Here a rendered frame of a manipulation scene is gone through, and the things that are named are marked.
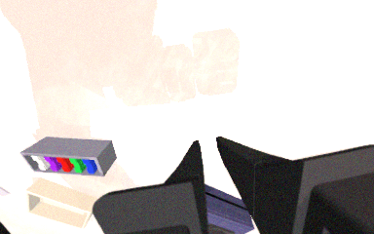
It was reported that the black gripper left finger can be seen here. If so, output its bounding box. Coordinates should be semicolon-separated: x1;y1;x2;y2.
92;140;208;234

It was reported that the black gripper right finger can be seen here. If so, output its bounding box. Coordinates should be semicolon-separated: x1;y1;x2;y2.
216;136;374;234

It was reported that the green fuse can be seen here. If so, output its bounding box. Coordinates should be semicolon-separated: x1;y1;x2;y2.
69;159;87;173

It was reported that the purple fuse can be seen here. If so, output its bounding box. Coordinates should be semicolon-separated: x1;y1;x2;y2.
44;156;62;172

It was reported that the beige shallow tray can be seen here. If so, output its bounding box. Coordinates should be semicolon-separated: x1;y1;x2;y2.
25;178;98;228

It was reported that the red fuse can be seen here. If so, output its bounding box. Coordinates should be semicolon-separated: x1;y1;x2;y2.
56;157;75;172

